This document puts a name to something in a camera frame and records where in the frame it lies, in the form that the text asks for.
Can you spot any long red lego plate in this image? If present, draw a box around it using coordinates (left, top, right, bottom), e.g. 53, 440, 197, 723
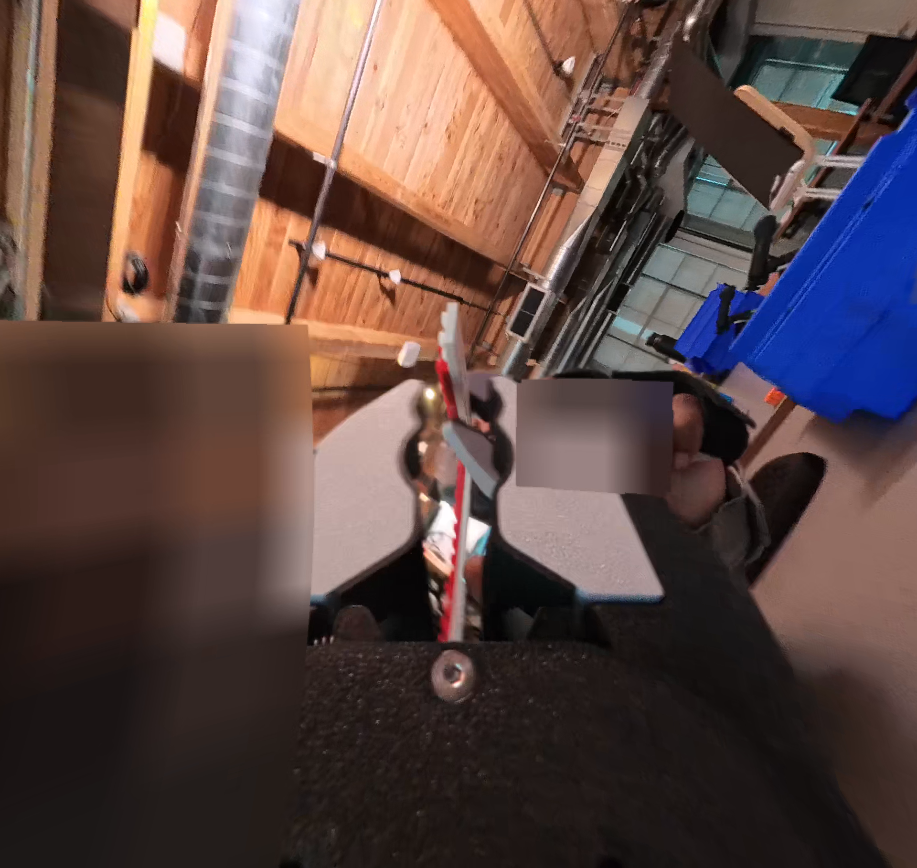
436, 352, 475, 643

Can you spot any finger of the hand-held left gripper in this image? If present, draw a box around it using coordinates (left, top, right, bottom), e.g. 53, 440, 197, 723
468, 374, 504, 419
440, 419, 504, 501

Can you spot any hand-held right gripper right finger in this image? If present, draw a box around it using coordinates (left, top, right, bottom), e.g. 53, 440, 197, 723
489, 376, 666, 605

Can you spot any grey ventilation unit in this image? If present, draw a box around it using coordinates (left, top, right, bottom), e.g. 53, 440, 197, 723
501, 282, 554, 375

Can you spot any white scooter black handlebar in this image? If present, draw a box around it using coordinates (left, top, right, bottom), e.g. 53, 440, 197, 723
645, 215, 782, 366

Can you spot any person's left hand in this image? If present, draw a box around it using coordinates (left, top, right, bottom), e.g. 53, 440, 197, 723
665, 392, 729, 527

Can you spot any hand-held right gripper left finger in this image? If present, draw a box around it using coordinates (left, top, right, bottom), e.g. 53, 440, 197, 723
313, 379, 431, 605

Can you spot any grey metal duct pipe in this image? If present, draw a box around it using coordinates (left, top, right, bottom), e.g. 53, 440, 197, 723
533, 212, 599, 296

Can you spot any black mesh office chair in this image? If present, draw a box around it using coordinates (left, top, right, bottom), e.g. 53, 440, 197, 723
745, 453, 826, 582

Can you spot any silver round air duct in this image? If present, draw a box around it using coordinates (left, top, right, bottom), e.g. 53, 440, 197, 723
168, 0, 316, 325

